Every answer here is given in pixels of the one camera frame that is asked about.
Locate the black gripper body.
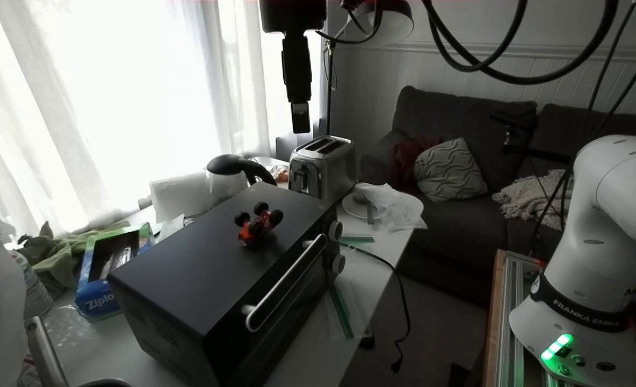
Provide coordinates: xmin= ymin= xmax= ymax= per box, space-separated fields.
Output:
xmin=257 ymin=0 xmax=328 ymax=36

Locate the toy monster truck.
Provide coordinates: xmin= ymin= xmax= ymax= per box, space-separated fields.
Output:
xmin=231 ymin=201 xmax=286 ymax=250

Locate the black toaster oven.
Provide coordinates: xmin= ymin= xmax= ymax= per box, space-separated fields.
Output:
xmin=105 ymin=181 xmax=347 ymax=387

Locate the silver two-slot toaster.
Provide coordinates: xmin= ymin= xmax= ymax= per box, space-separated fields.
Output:
xmin=288 ymin=134 xmax=356 ymax=206

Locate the white kettle with black lid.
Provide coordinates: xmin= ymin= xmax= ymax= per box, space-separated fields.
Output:
xmin=204 ymin=154 xmax=278 ymax=204

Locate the red cushion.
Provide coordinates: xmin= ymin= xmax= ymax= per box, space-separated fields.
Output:
xmin=390 ymin=136 xmax=443 ymax=193

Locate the white crumpled cloth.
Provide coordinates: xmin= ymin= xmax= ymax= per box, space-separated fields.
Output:
xmin=339 ymin=181 xmax=428 ymax=234

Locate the white foam block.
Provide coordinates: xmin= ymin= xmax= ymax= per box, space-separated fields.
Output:
xmin=148 ymin=170 xmax=217 ymax=225

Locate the short green strip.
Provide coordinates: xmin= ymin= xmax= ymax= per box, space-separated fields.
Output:
xmin=339 ymin=234 xmax=378 ymax=247

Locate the white patterned pillow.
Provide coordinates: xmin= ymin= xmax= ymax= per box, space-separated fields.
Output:
xmin=410 ymin=136 xmax=492 ymax=204

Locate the white sheer curtain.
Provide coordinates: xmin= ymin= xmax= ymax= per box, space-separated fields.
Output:
xmin=0 ymin=0 xmax=327 ymax=239

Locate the dark grey sofa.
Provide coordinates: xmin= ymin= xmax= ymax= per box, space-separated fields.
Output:
xmin=358 ymin=84 xmax=636 ymax=313

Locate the long green strip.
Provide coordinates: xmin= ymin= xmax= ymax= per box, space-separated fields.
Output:
xmin=327 ymin=279 xmax=356 ymax=343

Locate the beige blanket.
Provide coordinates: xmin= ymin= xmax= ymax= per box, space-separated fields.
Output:
xmin=489 ymin=169 xmax=573 ymax=227

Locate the blue Ziploc box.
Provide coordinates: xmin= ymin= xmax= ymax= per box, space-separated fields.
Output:
xmin=73 ymin=225 xmax=156 ymax=322

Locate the black oven power cable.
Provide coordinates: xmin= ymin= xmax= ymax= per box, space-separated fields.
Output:
xmin=338 ymin=241 xmax=415 ymax=375

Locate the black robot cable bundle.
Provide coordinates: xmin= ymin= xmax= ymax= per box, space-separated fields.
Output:
xmin=418 ymin=0 xmax=636 ymax=117

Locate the wooden frame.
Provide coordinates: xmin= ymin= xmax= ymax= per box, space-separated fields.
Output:
xmin=482 ymin=247 xmax=549 ymax=387

